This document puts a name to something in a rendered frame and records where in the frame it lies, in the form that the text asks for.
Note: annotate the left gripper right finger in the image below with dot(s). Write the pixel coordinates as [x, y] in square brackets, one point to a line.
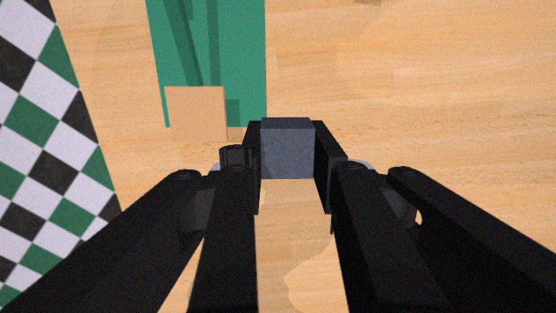
[481, 264]

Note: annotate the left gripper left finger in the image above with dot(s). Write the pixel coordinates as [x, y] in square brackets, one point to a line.
[133, 262]

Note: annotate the dark grey block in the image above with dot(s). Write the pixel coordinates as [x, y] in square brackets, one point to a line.
[287, 148]

